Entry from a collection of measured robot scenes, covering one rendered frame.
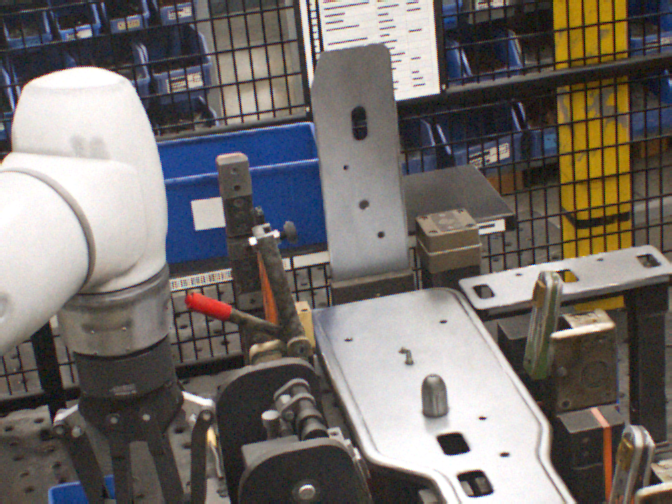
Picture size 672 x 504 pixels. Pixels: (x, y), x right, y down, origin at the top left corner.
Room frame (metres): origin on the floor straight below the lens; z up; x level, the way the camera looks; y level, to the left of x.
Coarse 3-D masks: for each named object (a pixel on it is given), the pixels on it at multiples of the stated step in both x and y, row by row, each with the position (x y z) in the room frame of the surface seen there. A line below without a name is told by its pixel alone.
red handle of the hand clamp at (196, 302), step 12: (192, 300) 1.64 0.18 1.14; (204, 300) 1.64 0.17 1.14; (216, 300) 1.65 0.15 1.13; (204, 312) 1.64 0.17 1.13; (216, 312) 1.64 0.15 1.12; (228, 312) 1.64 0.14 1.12; (240, 312) 1.66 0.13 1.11; (240, 324) 1.65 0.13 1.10; (252, 324) 1.65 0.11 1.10; (264, 324) 1.65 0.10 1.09; (276, 336) 1.65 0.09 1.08
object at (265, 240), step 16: (288, 224) 1.66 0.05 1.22; (256, 240) 1.64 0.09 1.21; (272, 240) 1.64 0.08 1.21; (288, 240) 1.66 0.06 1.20; (272, 256) 1.64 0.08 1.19; (272, 272) 1.64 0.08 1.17; (272, 288) 1.64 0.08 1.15; (288, 288) 1.65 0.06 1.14; (288, 304) 1.65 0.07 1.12; (288, 320) 1.65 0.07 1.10; (288, 336) 1.64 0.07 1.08; (304, 336) 1.65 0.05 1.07
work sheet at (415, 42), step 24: (312, 0) 2.23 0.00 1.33; (336, 0) 2.23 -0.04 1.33; (360, 0) 2.24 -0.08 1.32; (384, 0) 2.24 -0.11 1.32; (408, 0) 2.25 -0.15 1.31; (432, 0) 2.26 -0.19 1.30; (312, 24) 2.23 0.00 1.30; (336, 24) 2.23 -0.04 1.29; (360, 24) 2.24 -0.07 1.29; (384, 24) 2.24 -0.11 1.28; (408, 24) 2.25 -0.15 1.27; (432, 24) 2.26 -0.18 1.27; (408, 48) 2.25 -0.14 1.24; (432, 48) 2.26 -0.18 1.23; (312, 72) 2.23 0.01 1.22; (408, 72) 2.25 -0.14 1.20; (432, 72) 2.26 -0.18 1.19; (408, 96) 2.25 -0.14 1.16; (432, 96) 2.25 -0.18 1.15; (312, 120) 2.22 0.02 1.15
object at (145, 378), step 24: (168, 336) 1.05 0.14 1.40; (96, 360) 1.02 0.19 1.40; (120, 360) 1.01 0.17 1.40; (144, 360) 1.02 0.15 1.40; (168, 360) 1.04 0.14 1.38; (96, 384) 1.02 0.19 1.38; (120, 384) 1.01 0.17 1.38; (144, 384) 1.02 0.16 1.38; (168, 384) 1.04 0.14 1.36; (96, 408) 1.04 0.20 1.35; (120, 408) 1.04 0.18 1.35; (168, 408) 1.04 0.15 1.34
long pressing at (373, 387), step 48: (432, 288) 1.89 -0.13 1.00; (336, 336) 1.78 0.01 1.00; (384, 336) 1.76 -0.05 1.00; (432, 336) 1.75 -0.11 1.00; (480, 336) 1.73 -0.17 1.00; (336, 384) 1.64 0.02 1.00; (384, 384) 1.64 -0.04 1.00; (480, 384) 1.61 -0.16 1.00; (384, 432) 1.52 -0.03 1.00; (432, 432) 1.51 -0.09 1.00; (480, 432) 1.50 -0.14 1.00; (528, 432) 1.49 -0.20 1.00; (432, 480) 1.41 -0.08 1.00; (528, 480) 1.39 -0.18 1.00
